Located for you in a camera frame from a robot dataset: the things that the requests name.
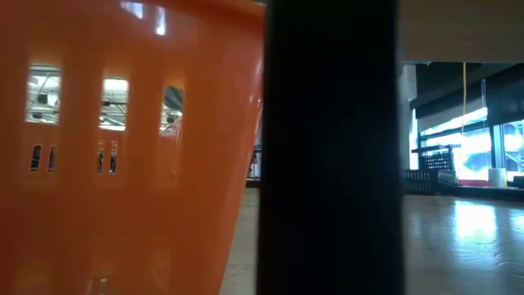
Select black plastic basket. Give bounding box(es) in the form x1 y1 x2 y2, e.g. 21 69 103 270
403 152 456 194

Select orange plastic basket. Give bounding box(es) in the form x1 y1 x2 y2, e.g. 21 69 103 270
0 0 266 295

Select red flat object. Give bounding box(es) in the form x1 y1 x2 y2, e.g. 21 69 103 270
457 178 489 188

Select bright window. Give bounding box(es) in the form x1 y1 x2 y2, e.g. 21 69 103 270
409 104 524 184

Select white paper roll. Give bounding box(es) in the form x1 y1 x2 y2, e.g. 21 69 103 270
488 166 508 189

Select yellow hanging cord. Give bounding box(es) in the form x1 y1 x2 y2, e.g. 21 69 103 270
461 61 468 136

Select black aluminium table frame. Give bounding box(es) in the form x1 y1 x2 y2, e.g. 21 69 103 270
403 179 524 202

